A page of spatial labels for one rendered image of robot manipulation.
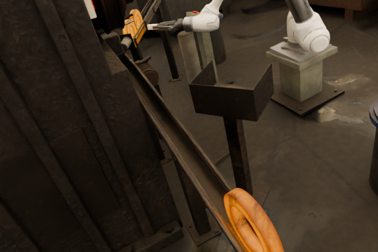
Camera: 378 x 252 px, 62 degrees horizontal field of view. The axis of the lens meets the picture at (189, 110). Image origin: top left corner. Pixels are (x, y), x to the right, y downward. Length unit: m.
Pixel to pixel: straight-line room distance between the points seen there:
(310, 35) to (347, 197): 0.85
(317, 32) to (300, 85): 0.46
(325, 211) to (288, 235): 0.22
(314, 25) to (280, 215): 1.01
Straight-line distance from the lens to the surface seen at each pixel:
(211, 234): 1.57
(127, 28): 2.03
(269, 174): 1.78
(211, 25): 1.91
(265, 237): 0.68
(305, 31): 1.88
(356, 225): 1.61
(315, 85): 2.31
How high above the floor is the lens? 1.28
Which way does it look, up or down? 32 degrees down
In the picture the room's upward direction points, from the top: 14 degrees counter-clockwise
